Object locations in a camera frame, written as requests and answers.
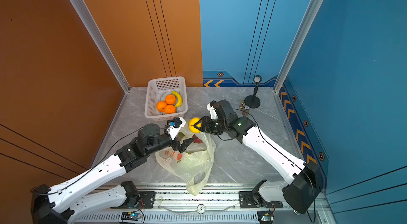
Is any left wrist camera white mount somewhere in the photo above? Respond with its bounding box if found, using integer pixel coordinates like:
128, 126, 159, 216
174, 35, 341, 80
164, 118, 186, 140

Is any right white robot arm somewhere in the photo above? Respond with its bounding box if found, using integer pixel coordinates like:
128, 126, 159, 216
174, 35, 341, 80
191, 100, 323, 214

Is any small brown cork cylinder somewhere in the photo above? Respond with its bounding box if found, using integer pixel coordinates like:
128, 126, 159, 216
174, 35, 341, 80
242, 105, 250, 117

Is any right green circuit board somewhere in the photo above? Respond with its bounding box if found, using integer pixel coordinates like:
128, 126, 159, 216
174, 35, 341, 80
257, 211, 274, 224

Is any yellow lemon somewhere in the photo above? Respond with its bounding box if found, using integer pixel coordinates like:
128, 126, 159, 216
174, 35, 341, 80
189, 118, 201, 134

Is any translucent printed plastic bag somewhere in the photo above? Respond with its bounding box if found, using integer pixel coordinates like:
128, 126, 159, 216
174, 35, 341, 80
155, 119, 216, 196

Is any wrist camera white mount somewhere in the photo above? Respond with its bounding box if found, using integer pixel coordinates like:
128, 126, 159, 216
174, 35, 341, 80
164, 118, 186, 140
207, 102, 218, 120

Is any left green circuit board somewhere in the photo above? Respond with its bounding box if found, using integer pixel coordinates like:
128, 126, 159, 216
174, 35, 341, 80
120, 211, 143, 222

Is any green circuit board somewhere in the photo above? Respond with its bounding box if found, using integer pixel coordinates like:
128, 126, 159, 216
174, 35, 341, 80
120, 211, 143, 222
257, 211, 274, 224

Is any yellow banana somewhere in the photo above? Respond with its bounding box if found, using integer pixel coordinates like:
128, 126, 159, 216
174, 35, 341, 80
172, 91, 183, 107

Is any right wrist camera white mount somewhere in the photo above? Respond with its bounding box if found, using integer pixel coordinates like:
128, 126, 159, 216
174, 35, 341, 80
207, 102, 218, 120

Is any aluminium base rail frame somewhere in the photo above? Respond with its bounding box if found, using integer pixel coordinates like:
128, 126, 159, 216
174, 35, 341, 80
72, 184, 336, 224

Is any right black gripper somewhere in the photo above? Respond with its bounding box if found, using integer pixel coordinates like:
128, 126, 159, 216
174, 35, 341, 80
193, 116, 230, 135

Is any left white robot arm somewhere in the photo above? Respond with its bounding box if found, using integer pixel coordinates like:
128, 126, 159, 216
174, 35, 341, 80
31, 119, 195, 224

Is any black round-base lamp stand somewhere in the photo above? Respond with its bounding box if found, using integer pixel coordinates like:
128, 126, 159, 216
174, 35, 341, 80
244, 75, 262, 109

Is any white perforated plastic basket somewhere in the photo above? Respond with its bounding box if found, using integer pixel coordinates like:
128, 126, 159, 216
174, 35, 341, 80
144, 77, 188, 121

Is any orange mandarin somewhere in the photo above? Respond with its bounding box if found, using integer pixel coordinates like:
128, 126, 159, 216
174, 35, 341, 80
164, 105, 176, 114
165, 94, 177, 105
156, 101, 167, 112

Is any pink dragon fruit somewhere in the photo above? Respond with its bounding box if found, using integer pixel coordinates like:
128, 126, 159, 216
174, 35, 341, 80
193, 137, 203, 144

